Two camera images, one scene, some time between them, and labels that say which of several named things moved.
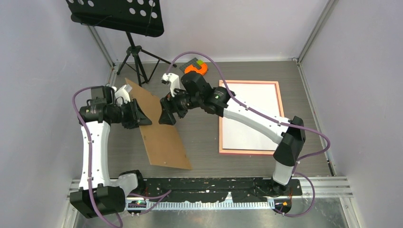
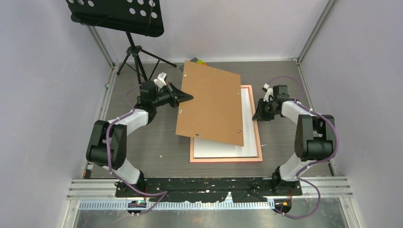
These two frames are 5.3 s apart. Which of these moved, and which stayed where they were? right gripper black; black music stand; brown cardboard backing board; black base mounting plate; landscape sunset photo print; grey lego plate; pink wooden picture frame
Moved: brown cardboard backing board; landscape sunset photo print; pink wooden picture frame; right gripper black
Stayed: black base mounting plate; grey lego plate; black music stand
